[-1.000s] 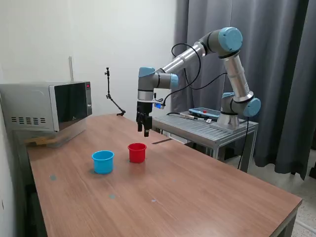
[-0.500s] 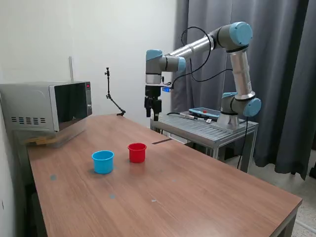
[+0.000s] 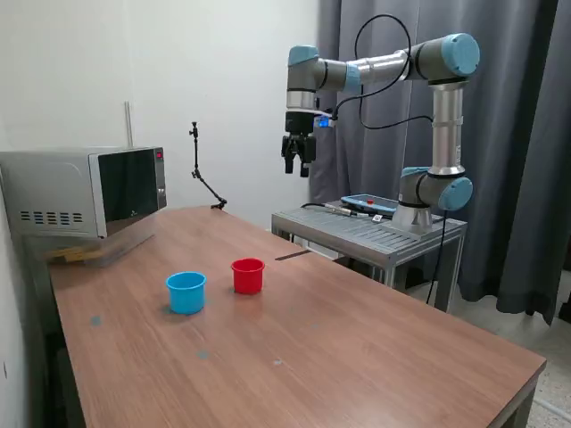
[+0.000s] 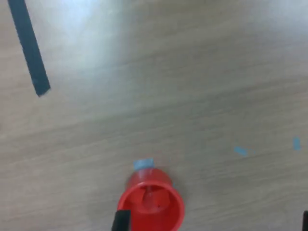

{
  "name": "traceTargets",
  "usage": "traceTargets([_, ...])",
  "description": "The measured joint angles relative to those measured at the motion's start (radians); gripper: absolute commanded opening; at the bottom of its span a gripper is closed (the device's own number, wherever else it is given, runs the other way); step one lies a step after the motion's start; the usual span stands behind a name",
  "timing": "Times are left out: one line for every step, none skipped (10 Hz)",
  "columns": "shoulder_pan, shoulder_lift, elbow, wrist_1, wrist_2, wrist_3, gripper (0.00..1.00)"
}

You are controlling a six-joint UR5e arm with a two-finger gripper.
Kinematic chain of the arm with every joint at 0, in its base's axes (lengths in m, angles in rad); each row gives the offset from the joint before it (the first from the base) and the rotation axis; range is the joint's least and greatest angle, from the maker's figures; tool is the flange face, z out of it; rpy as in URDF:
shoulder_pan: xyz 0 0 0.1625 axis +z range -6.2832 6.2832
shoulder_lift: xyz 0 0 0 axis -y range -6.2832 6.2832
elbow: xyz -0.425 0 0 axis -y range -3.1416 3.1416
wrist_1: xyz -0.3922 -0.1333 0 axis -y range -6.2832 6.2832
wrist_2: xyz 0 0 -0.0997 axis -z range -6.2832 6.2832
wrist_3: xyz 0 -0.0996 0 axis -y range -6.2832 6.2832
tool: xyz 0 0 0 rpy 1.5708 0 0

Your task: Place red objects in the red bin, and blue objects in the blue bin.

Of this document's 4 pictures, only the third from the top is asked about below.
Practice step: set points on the red plastic cup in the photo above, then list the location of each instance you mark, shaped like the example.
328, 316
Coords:
247, 281

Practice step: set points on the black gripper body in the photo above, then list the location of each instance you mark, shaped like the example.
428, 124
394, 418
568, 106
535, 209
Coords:
300, 125

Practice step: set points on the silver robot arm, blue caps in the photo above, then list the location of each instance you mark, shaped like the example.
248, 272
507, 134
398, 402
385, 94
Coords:
446, 111

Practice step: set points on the thin metal strip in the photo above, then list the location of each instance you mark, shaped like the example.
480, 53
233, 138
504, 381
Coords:
292, 255

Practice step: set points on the silver microwave oven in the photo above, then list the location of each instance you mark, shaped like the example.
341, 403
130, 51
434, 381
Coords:
53, 187

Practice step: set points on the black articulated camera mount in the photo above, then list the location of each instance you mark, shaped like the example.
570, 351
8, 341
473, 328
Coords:
196, 151

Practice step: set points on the blue teach pendant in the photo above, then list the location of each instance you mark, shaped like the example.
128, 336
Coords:
366, 204

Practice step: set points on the wooden slats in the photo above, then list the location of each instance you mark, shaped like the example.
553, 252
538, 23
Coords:
67, 255

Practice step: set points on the grey curtain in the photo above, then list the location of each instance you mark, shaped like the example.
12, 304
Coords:
513, 245

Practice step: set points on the blue plastic cup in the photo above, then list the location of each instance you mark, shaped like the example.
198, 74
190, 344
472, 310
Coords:
185, 298

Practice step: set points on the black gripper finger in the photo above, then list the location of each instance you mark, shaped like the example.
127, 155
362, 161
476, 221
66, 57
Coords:
289, 153
308, 153

